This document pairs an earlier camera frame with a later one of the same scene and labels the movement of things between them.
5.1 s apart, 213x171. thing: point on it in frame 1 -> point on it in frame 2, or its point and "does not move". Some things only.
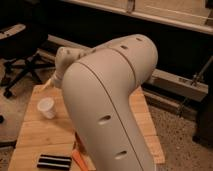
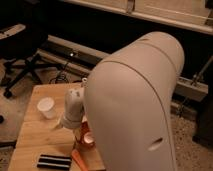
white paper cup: (46, 105) does not move
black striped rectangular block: (54, 162) does not move
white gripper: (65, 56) -> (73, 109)
